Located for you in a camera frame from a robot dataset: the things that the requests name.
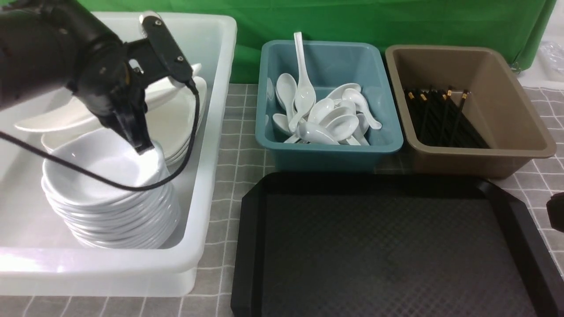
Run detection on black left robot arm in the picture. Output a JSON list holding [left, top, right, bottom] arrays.
[[0, 0, 153, 153]]

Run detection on top small white bowl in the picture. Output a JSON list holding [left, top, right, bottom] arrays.
[[42, 128, 170, 206]]

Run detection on large white plastic bin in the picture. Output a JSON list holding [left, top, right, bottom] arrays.
[[0, 12, 237, 297]]

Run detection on middle white square plate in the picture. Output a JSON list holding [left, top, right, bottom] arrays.
[[154, 96, 196, 166]]

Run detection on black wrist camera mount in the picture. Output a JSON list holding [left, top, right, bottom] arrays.
[[126, 11, 195, 88]]

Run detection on teal plastic bin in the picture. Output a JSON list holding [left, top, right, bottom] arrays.
[[255, 40, 404, 173]]

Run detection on white square plate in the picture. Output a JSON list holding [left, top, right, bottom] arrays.
[[36, 78, 196, 156], [165, 112, 196, 166], [154, 96, 196, 166]]

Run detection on grey checkered tablecloth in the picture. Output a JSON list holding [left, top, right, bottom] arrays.
[[1, 84, 563, 317]]

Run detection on green backdrop cloth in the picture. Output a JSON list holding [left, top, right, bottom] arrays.
[[82, 0, 556, 84]]

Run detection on black camera cable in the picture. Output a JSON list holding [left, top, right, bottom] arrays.
[[0, 81, 201, 192]]

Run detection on bottom white square plate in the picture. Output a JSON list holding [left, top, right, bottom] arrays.
[[165, 112, 196, 166]]

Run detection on large white rice plate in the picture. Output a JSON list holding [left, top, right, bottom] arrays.
[[14, 78, 190, 133]]

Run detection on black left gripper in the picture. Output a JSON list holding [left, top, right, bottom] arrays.
[[73, 43, 154, 155]]

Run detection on upright white soup spoon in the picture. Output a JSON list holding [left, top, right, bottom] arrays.
[[289, 32, 316, 133]]

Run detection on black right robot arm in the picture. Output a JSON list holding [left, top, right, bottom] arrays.
[[546, 192, 564, 233]]

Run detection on black chopsticks with gold tips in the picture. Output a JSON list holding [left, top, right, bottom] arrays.
[[403, 86, 490, 149]]

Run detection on stack of small white bowls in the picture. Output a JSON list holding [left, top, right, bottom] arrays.
[[41, 163, 181, 250]]

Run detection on brown plastic bin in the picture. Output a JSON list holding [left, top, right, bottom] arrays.
[[386, 45, 557, 178]]

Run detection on black serving tray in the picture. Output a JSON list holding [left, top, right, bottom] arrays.
[[231, 172, 564, 317]]

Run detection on pile of white soup spoons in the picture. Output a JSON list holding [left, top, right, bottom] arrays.
[[265, 74, 383, 146]]

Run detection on top white square plate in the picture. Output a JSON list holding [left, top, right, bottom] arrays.
[[36, 78, 196, 156]]

